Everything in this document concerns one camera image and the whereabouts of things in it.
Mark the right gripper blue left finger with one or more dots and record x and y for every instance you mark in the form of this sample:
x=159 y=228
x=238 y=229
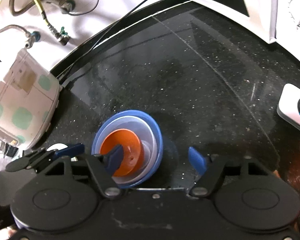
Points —
x=102 y=168

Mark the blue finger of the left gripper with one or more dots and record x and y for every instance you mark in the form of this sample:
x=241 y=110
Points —
x=40 y=159

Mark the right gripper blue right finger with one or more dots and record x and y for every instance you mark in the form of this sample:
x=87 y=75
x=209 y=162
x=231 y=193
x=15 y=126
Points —
x=210 y=171

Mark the orange plastic bowl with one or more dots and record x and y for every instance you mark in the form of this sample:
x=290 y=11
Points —
x=133 y=150

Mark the clear plastic bowl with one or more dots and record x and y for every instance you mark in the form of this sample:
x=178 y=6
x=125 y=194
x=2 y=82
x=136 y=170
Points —
x=144 y=132

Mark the blue plastic bowl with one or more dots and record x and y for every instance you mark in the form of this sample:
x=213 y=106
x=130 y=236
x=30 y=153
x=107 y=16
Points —
x=157 y=133

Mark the white rice cooker green spots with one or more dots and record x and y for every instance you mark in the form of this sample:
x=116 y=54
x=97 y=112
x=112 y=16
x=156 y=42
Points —
x=28 y=98

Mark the white device blue light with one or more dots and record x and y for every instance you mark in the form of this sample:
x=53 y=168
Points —
x=289 y=105

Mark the blue wall valve left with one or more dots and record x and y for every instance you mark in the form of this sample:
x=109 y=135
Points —
x=32 y=38

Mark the green handle gas valve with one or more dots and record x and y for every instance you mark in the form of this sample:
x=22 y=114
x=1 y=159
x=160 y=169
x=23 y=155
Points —
x=61 y=36

